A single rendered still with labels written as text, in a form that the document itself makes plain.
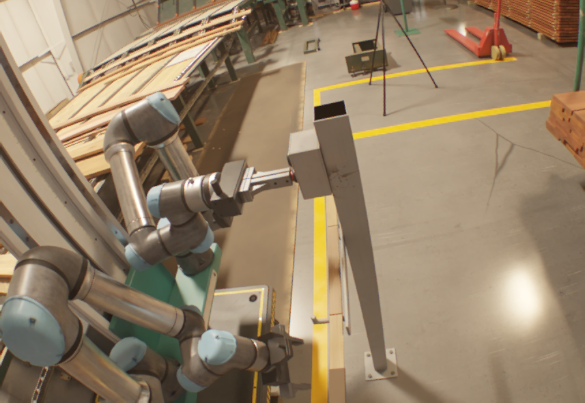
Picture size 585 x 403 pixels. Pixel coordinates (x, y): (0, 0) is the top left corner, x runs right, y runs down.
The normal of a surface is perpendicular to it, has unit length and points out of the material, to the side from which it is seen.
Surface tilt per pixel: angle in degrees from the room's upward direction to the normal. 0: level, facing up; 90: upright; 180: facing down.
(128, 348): 7
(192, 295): 0
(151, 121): 88
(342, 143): 90
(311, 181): 90
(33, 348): 83
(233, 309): 0
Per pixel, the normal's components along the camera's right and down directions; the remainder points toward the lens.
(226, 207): -0.07, 0.60
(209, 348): -0.62, -0.50
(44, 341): 0.36, 0.39
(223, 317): -0.27, -0.75
